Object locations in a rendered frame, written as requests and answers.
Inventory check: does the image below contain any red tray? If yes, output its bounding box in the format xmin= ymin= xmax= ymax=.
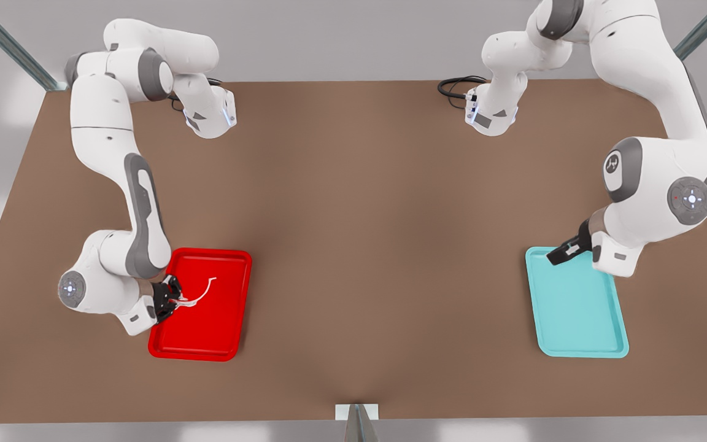
xmin=148 ymin=247 xmax=253 ymax=362

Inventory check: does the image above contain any white drainage pipe clamp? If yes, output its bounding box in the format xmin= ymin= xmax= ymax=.
xmin=177 ymin=277 xmax=217 ymax=308

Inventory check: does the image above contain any black cable loop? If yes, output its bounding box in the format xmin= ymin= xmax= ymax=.
xmin=438 ymin=76 xmax=489 ymax=110
xmin=167 ymin=78 xmax=224 ymax=112

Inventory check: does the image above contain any light blue tray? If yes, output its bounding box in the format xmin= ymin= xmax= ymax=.
xmin=525 ymin=246 xmax=630 ymax=359

